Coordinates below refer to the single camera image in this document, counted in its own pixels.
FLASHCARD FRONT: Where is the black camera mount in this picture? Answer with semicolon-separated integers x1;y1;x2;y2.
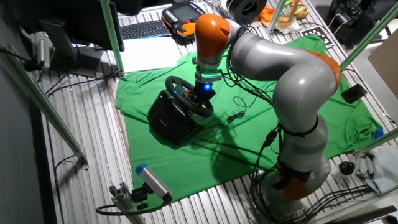
130;183;150;211

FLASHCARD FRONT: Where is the grey cloth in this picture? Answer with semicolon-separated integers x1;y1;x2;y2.
354;145;398;195

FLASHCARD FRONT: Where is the white paper sheet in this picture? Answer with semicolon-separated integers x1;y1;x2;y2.
119;36;183;74

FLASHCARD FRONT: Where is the aluminium frame strut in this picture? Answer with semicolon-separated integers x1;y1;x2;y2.
0;43;90;170
338;2;398;71
266;0;289;35
99;0;125;76
353;127;398;156

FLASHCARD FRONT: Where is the black leather steering wheel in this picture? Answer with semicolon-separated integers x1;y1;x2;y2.
164;75;215;118

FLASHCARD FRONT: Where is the black filament spool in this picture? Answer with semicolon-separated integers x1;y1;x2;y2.
225;0;267;23

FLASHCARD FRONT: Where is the black fabric object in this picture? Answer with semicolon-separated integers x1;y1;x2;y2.
111;0;144;16

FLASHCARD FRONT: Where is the black camera cable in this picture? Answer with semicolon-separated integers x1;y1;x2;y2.
0;46;43;73
95;194;174;217

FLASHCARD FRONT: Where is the black ball knob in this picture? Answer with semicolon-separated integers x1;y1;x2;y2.
338;161;356;176

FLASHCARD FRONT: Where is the orange plastic object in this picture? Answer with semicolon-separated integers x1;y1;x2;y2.
259;6;278;27

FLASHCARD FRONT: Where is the black and white fiducial marker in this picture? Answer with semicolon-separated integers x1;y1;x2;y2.
300;26;335;49

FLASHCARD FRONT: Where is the silver wrist camera green mount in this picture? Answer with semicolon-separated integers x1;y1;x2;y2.
196;68;223;84

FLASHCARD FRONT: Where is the green cloth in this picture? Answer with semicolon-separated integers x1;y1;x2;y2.
114;34;384;203

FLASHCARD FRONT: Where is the short aluminium profile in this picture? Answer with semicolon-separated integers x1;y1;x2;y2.
108;182;147;224

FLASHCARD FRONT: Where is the black Logitech wheel base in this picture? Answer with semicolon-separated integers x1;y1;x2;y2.
147;90;203;146

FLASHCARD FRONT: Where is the black computer monitor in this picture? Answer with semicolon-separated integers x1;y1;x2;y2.
12;0;126;78

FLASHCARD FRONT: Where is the crumpled white bag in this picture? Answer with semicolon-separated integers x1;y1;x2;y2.
273;12;301;34

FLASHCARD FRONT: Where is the silver camera with blue cap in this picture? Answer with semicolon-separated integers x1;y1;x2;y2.
135;163;174;203

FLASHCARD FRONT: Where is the brown cardboard sheet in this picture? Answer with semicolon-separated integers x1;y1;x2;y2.
368;29;398;100

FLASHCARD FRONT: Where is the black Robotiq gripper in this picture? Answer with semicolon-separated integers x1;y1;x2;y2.
192;81;217;108

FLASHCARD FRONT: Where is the orange and black teach pendant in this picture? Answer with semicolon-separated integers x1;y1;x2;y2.
160;1;206;38

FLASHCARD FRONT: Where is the wooden stick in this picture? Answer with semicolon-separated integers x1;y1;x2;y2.
287;0;301;24

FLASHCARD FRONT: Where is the black keyboard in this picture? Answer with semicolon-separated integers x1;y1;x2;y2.
119;19;172;40

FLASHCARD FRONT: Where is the thin black USB cable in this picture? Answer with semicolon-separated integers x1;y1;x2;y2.
226;95;249;124

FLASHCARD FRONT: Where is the plain silver camera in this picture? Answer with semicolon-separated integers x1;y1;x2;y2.
35;30;51;71

